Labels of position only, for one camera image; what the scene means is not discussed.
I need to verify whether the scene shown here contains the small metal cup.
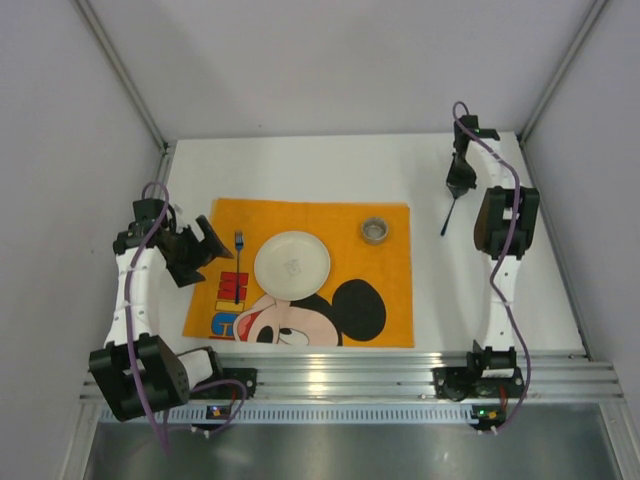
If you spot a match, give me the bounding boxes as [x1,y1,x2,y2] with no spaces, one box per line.
[361,217,389,246]

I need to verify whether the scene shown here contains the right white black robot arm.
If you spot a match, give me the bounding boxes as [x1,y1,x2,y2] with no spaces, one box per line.
[446,112,540,395]

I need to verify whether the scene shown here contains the aluminium frame post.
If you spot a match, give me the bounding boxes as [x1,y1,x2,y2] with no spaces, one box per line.
[71,0,169,153]
[517,0,611,147]

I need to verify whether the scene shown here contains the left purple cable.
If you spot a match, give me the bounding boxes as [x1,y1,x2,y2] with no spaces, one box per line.
[123,181,249,459]

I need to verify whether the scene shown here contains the right aluminium frame post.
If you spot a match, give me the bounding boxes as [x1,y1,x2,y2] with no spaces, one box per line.
[517,0,611,147]

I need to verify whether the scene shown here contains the perforated grey cable duct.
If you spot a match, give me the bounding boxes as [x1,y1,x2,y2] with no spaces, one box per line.
[167,402,505,425]

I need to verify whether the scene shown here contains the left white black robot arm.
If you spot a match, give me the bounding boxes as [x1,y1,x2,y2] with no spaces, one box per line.
[88,198,232,422]

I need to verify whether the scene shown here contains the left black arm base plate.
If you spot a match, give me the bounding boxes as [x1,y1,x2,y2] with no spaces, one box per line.
[190,368,258,400]

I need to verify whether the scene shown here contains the left aluminium frame post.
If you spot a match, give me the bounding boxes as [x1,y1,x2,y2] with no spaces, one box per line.
[71,0,169,153]

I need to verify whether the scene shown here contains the white round plate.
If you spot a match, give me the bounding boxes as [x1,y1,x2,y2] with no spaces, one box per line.
[254,231,331,301]

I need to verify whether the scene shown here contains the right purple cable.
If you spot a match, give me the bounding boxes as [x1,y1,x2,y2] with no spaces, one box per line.
[452,101,531,436]

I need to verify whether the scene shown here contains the blue metallic fork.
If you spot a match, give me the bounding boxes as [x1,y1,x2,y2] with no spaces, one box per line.
[234,230,244,305]

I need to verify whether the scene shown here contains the purple cable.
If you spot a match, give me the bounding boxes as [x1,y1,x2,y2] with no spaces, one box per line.
[452,101,531,436]
[123,181,249,459]

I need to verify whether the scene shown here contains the blue metallic spoon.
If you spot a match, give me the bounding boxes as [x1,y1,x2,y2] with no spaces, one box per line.
[440,197,457,237]

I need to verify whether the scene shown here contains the aluminium mounting rail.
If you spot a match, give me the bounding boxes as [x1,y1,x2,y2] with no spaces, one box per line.
[79,352,625,403]

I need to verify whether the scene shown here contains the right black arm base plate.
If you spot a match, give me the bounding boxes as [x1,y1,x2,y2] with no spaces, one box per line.
[432,367,525,402]

